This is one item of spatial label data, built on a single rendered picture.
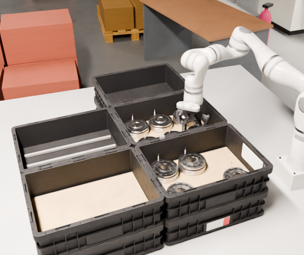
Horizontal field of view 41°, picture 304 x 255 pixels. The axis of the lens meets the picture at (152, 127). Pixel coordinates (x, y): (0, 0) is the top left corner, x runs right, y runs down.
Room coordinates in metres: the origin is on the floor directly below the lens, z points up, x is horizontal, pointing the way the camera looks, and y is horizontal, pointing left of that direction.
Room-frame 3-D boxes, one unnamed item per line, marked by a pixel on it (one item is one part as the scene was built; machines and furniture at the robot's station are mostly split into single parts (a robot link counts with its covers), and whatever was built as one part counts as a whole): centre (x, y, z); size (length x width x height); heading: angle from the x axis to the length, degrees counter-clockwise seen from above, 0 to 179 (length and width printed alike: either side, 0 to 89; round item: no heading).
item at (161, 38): (3.60, -0.45, 0.32); 1.20 x 0.62 x 0.65; 28
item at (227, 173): (1.09, -0.30, 0.86); 0.10 x 0.10 x 0.01
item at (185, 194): (1.12, -0.17, 0.92); 0.40 x 0.30 x 0.02; 111
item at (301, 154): (1.25, -0.58, 0.87); 0.09 x 0.09 x 0.17; 22
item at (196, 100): (1.37, -0.16, 1.03); 0.11 x 0.09 x 0.06; 156
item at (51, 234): (0.98, 0.20, 0.92); 0.40 x 0.30 x 0.02; 111
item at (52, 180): (0.98, 0.20, 0.87); 0.40 x 0.30 x 0.11; 111
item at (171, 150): (1.12, -0.17, 0.87); 0.40 x 0.30 x 0.11; 111
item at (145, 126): (1.43, 0.06, 0.86); 0.10 x 0.10 x 0.01
